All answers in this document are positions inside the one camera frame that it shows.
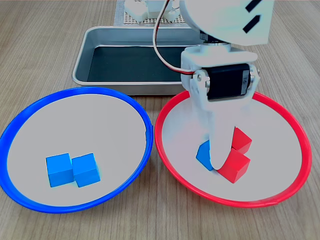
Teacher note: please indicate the blue cube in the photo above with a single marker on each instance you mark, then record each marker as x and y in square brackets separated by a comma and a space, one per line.
[203, 155]
[86, 170]
[60, 170]

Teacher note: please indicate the red cube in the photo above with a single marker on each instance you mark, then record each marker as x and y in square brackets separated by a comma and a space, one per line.
[241, 141]
[236, 167]

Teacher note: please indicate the red-rimmed white plate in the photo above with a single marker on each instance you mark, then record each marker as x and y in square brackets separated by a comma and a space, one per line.
[275, 150]

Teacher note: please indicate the black mat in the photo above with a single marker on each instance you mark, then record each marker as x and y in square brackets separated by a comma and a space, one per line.
[125, 65]

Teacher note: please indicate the blue-rimmed white plate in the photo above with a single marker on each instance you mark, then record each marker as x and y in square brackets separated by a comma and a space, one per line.
[82, 125]

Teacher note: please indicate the steel tray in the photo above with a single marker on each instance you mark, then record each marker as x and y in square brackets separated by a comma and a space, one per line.
[80, 75]

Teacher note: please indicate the pale perforated base plate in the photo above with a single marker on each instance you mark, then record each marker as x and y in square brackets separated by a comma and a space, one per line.
[130, 21]

